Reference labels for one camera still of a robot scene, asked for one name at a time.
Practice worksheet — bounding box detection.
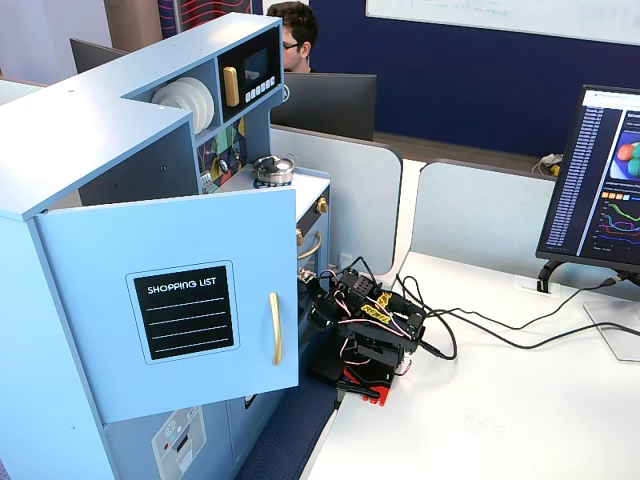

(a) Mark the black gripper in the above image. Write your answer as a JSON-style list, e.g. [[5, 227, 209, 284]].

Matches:
[[300, 277, 354, 334]]

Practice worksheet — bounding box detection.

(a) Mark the blue shopping list cabinet door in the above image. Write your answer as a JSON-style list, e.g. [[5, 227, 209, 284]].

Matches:
[[33, 182, 301, 425]]

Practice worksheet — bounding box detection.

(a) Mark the red table clamp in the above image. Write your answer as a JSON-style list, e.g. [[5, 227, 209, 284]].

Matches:
[[335, 368, 396, 409]]

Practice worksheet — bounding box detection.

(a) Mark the grey desk divider panel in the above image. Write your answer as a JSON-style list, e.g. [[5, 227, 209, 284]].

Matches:
[[409, 158, 564, 289], [269, 124, 404, 276]]

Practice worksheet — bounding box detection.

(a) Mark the steel toy pot with lid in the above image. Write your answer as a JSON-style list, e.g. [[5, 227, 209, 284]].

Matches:
[[252, 154, 300, 186]]

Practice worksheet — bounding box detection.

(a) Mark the black monitor seen from behind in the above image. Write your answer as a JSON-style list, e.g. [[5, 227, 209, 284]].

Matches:
[[272, 72, 378, 143]]

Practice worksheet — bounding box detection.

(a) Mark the white toy plate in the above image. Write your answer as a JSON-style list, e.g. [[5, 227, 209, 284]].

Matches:
[[151, 82, 195, 108], [168, 78, 209, 131], [182, 76, 217, 135]]

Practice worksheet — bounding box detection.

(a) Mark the black toy microwave door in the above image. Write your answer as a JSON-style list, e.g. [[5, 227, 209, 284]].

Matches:
[[218, 28, 285, 124]]

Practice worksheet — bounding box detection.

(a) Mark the blue wooden toy kitchen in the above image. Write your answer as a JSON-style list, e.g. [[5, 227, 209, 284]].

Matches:
[[0, 12, 334, 480]]

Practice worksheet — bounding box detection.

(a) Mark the seated person with glasses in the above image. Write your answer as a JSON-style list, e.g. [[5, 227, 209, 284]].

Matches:
[[266, 1, 320, 75]]

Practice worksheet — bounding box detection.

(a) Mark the lit computer monitor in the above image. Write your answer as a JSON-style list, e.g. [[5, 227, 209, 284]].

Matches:
[[535, 85, 640, 275]]

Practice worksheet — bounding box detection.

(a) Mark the silver monitor stand base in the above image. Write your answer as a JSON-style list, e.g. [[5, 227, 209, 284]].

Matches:
[[583, 299, 640, 364]]

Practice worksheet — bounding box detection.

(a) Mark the dark monitor seen from behind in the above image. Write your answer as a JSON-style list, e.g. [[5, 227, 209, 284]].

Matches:
[[69, 38, 131, 76]]

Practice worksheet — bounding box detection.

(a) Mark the gold oven handle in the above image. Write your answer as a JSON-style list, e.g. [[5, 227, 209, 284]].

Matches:
[[298, 231, 323, 261]]

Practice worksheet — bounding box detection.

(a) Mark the black cable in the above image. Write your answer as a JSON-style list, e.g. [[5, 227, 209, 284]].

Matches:
[[397, 272, 624, 362], [404, 276, 640, 354]]

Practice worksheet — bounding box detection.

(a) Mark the white and yellow cable bundle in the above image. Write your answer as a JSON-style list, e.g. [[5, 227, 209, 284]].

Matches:
[[538, 152, 565, 178]]

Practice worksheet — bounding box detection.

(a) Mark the white wall whiteboard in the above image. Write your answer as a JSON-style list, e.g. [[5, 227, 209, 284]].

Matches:
[[365, 0, 640, 48]]

